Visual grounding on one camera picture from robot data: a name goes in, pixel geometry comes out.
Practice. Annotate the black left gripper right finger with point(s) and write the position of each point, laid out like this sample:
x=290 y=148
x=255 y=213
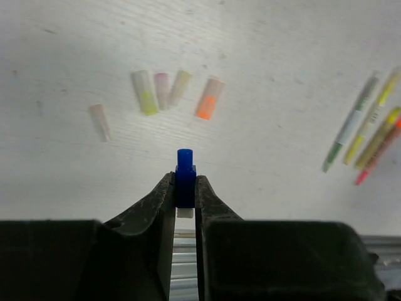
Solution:
x=240 y=259

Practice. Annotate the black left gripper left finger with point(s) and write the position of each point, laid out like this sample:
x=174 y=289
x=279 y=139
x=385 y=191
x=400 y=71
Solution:
x=128 y=257

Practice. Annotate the blue pen cap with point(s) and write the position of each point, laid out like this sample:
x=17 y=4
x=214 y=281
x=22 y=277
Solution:
x=185 y=176

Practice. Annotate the red gel pen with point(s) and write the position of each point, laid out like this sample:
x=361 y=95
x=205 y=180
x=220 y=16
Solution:
x=362 y=177

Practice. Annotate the clear yellow highlighter cap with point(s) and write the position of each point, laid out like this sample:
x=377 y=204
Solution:
x=144 y=92

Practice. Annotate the clear orange highlighter cap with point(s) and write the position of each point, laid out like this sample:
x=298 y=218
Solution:
x=210 y=95

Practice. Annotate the clear red pen cap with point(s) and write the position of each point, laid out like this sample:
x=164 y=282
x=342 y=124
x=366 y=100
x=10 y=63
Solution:
x=162 y=89

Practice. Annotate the yellow highlighter pen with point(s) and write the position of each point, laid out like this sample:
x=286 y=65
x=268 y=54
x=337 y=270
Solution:
x=386 y=126

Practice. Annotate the orange highlighter pen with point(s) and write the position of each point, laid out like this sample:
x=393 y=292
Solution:
x=390 y=138

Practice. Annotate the yellow gel pen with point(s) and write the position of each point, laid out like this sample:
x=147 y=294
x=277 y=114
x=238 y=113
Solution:
x=372 y=115

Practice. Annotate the green gel pen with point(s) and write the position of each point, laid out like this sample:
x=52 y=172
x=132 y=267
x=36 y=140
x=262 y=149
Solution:
x=351 y=121

